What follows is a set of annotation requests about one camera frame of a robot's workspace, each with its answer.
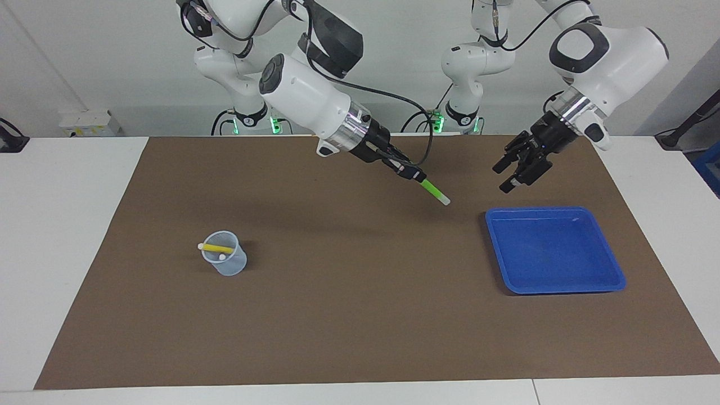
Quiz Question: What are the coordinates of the clear plastic cup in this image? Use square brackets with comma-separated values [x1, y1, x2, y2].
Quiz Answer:
[201, 230, 248, 277]

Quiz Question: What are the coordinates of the brown table mat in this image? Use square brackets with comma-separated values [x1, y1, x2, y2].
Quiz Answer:
[34, 134, 720, 390]

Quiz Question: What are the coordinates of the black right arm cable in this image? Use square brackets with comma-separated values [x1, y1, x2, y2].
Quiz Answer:
[186, 0, 434, 168]

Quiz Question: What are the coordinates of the blue plastic tray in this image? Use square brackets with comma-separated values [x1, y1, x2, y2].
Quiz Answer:
[485, 206, 627, 295]

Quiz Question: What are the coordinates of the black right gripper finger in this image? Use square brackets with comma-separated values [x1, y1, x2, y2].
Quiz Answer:
[393, 146, 427, 179]
[384, 159, 422, 183]

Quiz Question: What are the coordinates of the black stand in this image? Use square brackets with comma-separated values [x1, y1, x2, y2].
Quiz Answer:
[654, 90, 720, 150]
[0, 117, 30, 154]

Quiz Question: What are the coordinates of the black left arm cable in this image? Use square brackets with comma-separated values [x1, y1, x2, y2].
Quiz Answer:
[488, 0, 592, 114]

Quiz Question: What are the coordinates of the green pen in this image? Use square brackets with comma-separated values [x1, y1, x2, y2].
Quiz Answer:
[418, 177, 452, 207]

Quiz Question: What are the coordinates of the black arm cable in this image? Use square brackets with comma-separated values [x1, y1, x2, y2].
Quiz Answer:
[488, 0, 592, 114]
[186, 0, 434, 168]

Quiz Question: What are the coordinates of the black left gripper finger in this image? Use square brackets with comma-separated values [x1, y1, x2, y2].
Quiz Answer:
[499, 153, 556, 195]
[492, 131, 536, 175]

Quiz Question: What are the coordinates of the white wall box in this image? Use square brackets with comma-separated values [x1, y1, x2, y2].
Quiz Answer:
[59, 109, 122, 138]

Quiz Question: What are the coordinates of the black base cable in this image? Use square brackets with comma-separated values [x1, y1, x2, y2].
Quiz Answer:
[400, 83, 454, 134]
[211, 110, 237, 136]

